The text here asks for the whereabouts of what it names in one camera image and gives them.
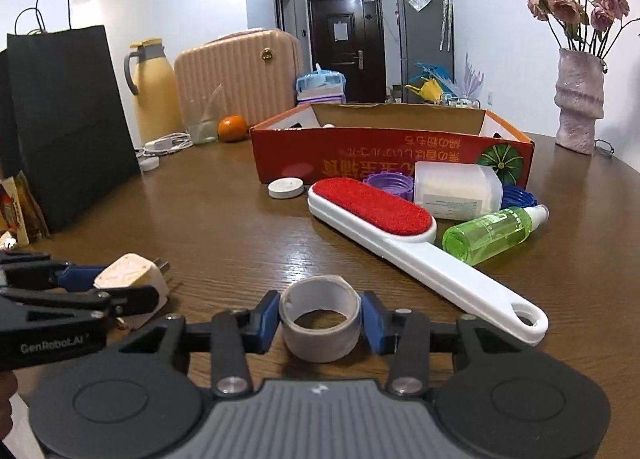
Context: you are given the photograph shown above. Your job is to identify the blue bottle cap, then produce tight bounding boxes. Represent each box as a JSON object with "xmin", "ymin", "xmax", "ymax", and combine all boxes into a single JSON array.
[{"xmin": 500, "ymin": 184, "xmax": 539, "ymax": 212}]

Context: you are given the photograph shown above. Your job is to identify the white lint brush red pad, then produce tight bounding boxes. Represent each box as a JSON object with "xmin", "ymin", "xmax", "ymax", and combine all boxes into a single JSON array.
[{"xmin": 306, "ymin": 178, "xmax": 550, "ymax": 346}]

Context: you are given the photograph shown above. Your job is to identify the clear glass cup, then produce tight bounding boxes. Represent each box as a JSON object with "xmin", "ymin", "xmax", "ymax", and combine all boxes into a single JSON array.
[{"xmin": 182, "ymin": 84, "xmax": 224, "ymax": 146}]

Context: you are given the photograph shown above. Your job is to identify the white power adapter plug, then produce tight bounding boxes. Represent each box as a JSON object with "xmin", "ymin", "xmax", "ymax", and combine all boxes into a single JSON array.
[{"xmin": 93, "ymin": 253, "xmax": 172, "ymax": 316}]

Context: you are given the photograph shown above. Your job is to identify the blue tissue pack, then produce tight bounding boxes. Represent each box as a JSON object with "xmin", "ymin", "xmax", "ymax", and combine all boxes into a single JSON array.
[{"xmin": 296, "ymin": 64, "xmax": 347, "ymax": 105}]

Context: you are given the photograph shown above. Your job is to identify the green spray bottle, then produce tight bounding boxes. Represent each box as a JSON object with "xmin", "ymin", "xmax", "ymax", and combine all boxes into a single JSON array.
[{"xmin": 442, "ymin": 205, "xmax": 551, "ymax": 268}]

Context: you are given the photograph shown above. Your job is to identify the snack packets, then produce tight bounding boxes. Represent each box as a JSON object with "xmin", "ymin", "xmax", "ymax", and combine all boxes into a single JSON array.
[{"xmin": 0, "ymin": 171, "xmax": 51, "ymax": 247}]

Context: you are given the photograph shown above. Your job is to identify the yellow thermos jug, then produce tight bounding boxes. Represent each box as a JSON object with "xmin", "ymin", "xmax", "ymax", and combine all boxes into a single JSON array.
[{"xmin": 124, "ymin": 39, "xmax": 189, "ymax": 148}]

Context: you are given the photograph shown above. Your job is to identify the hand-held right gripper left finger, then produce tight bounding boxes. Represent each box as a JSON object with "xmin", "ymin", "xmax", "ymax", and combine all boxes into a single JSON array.
[{"xmin": 107, "ymin": 290, "xmax": 281, "ymax": 398}]

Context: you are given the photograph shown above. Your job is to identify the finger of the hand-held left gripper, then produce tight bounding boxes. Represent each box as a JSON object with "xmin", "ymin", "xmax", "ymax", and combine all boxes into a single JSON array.
[
  {"xmin": 0, "ymin": 285, "xmax": 161, "ymax": 319},
  {"xmin": 0, "ymin": 251, "xmax": 102, "ymax": 291}
]

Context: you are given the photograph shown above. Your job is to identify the yellow watering can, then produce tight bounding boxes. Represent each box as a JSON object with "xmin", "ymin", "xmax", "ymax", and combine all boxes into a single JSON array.
[{"xmin": 405, "ymin": 79, "xmax": 442, "ymax": 102}]

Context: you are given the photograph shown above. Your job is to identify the orange cardboard box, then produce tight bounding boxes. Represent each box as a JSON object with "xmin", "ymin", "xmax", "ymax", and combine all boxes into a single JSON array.
[{"xmin": 249, "ymin": 103, "xmax": 535, "ymax": 190}]

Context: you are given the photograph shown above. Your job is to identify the pink ribbed suitcase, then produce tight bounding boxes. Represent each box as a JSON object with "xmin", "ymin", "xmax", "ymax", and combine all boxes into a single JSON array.
[{"xmin": 173, "ymin": 29, "xmax": 304, "ymax": 134}]

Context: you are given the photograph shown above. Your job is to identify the translucent plastic container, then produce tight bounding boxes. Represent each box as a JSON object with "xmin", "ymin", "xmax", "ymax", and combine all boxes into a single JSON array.
[{"xmin": 413, "ymin": 161, "xmax": 503, "ymax": 221}]

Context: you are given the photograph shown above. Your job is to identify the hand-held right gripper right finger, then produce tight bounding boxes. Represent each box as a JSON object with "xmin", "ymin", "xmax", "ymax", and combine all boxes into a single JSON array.
[{"xmin": 360, "ymin": 291, "xmax": 538, "ymax": 398}]

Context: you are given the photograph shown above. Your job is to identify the pink textured vase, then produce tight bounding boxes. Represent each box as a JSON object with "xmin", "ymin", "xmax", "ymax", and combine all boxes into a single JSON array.
[{"xmin": 553, "ymin": 48, "xmax": 607, "ymax": 156}]

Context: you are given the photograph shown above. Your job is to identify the dark entrance door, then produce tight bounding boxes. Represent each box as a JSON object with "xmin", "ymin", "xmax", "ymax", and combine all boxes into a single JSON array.
[{"xmin": 307, "ymin": 0, "xmax": 389, "ymax": 102}]

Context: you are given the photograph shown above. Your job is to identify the purple bottle cap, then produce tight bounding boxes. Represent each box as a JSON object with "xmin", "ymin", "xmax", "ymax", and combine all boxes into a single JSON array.
[{"xmin": 362, "ymin": 173, "xmax": 416, "ymax": 202}]

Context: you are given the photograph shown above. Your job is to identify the folded umbrella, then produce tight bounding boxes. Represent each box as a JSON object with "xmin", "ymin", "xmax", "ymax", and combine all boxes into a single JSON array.
[{"xmin": 438, "ymin": 0, "xmax": 454, "ymax": 52}]

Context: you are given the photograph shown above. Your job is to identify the black paper bag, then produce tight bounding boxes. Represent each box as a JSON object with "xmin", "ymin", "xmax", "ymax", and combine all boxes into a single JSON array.
[{"xmin": 0, "ymin": 0, "xmax": 142, "ymax": 236}]

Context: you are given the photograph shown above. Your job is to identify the grey refrigerator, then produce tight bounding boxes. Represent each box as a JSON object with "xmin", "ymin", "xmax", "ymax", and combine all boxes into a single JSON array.
[{"xmin": 397, "ymin": 0, "xmax": 456, "ymax": 104}]

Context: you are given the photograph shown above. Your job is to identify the orange fruit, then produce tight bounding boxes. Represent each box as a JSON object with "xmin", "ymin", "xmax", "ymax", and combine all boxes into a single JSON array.
[{"xmin": 217, "ymin": 115, "xmax": 249, "ymax": 143}]

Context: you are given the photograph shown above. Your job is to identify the grey tape roll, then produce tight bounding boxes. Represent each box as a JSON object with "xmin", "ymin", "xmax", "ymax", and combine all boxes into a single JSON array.
[{"xmin": 279, "ymin": 276, "xmax": 362, "ymax": 364}]

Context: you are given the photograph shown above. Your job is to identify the purple decorative plant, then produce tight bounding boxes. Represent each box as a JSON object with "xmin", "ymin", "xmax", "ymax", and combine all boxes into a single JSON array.
[{"xmin": 457, "ymin": 54, "xmax": 486, "ymax": 100}]

